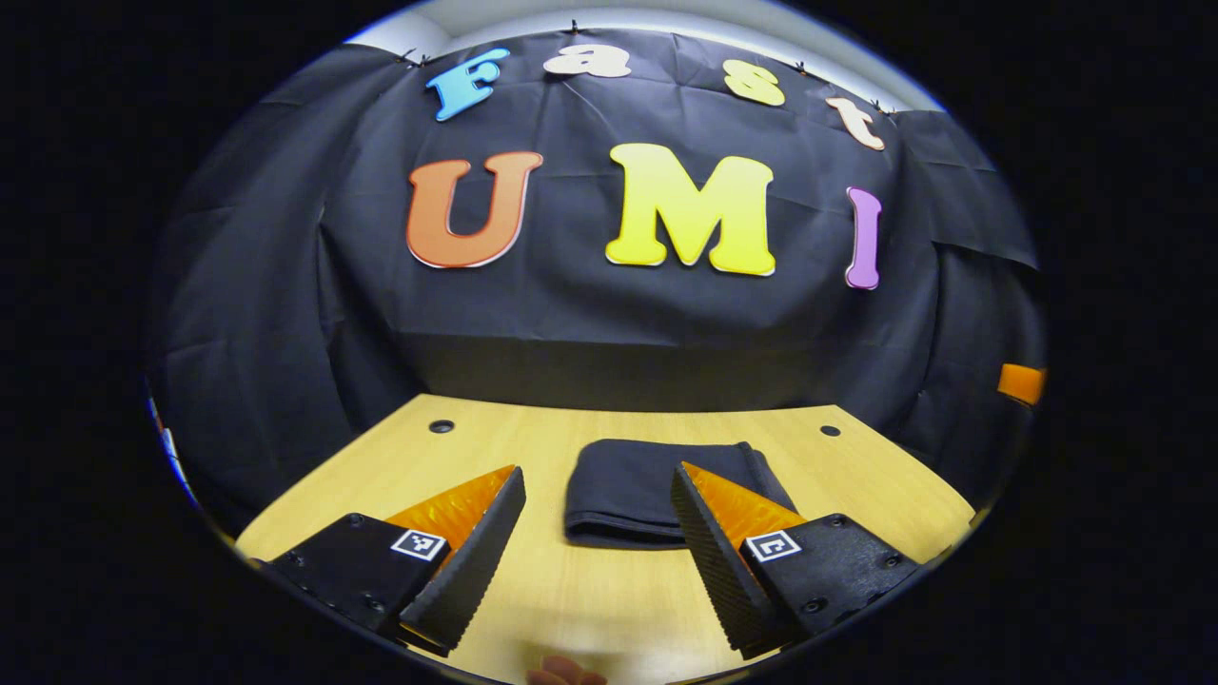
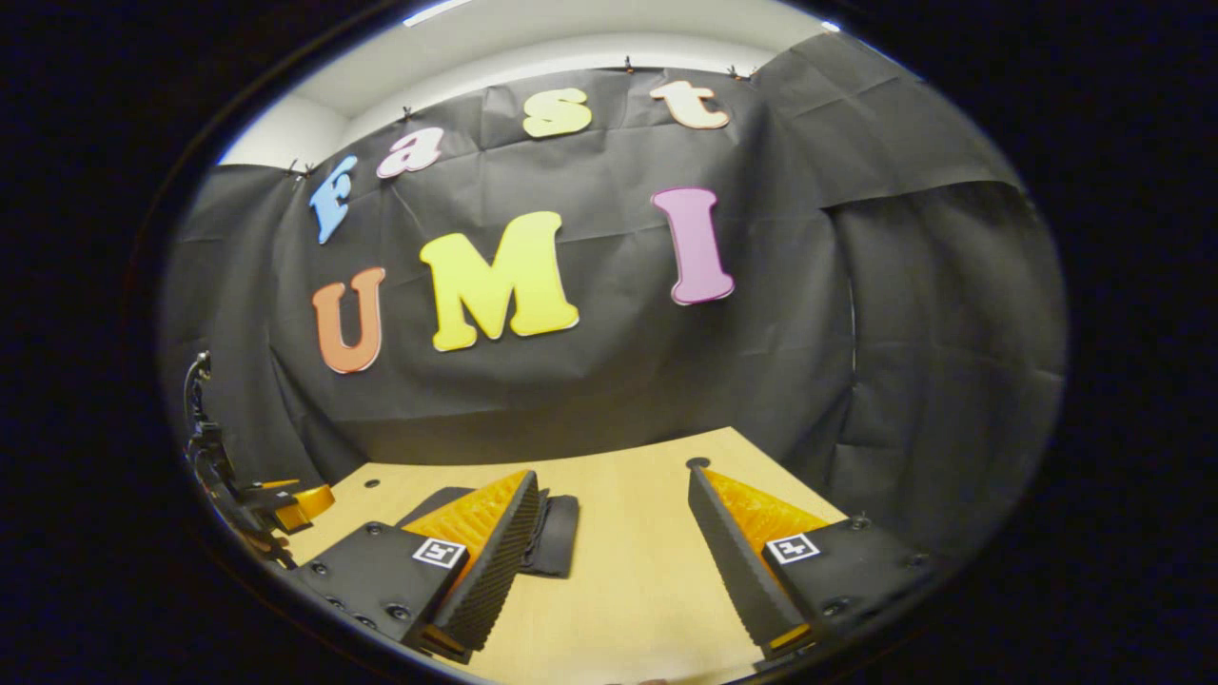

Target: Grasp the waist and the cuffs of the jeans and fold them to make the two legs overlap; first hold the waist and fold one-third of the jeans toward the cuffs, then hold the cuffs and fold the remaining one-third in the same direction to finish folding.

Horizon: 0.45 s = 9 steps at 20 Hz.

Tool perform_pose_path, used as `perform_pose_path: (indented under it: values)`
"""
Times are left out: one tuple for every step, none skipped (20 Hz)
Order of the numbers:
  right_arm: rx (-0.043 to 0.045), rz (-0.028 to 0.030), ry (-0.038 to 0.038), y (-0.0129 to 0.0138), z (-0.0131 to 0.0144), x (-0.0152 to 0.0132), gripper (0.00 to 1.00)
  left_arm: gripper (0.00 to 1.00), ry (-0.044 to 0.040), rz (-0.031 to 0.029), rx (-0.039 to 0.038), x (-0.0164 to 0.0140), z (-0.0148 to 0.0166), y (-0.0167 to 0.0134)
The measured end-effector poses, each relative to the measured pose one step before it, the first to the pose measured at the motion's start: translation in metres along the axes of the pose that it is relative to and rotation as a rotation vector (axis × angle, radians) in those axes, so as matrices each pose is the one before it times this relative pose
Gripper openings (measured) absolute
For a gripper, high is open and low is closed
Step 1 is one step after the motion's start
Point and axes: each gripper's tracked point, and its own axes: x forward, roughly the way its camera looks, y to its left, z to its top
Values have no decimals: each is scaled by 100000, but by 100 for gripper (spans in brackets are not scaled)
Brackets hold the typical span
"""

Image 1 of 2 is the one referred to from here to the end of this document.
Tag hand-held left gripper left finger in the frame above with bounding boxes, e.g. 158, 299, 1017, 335
262, 464, 527, 657

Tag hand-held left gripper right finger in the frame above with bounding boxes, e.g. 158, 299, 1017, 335
671, 461, 922, 660

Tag black jeans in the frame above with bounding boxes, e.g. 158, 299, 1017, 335
563, 438, 798, 551

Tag black backdrop cloth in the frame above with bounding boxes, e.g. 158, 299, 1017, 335
147, 29, 1048, 534

